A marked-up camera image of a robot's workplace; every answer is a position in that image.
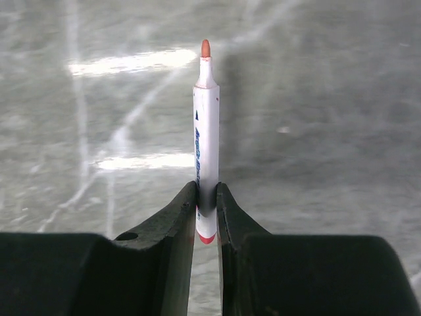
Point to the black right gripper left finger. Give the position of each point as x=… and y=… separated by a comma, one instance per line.
x=144, y=271

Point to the white marker with red tip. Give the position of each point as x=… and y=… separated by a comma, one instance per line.
x=206, y=134

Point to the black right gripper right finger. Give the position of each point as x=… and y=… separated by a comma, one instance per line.
x=305, y=274

